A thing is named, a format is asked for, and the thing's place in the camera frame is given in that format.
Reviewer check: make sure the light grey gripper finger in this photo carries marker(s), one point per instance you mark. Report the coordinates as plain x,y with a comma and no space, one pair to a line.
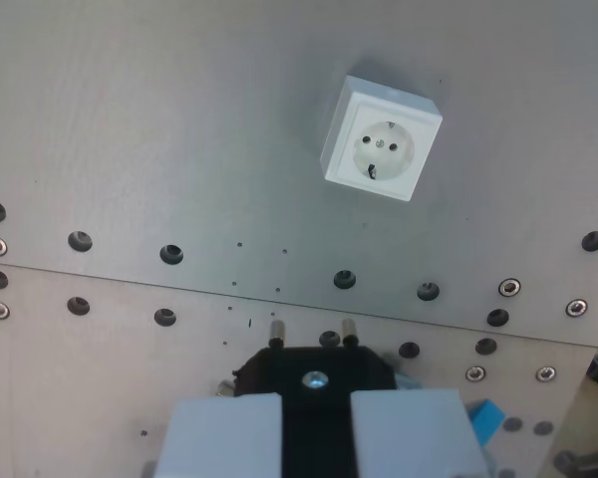
408,433
219,438

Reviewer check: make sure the white wall socket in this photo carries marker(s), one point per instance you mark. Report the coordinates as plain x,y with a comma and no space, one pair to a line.
381,144

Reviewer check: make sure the light blue plastic piece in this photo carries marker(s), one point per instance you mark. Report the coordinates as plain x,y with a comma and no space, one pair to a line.
407,382

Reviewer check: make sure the blue plastic block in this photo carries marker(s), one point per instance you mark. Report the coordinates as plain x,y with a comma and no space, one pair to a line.
486,418

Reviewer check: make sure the black power plug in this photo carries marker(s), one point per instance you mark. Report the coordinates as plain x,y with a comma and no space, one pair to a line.
316,418

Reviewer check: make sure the dark metal bracket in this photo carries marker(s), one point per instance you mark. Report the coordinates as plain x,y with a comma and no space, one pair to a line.
578,464

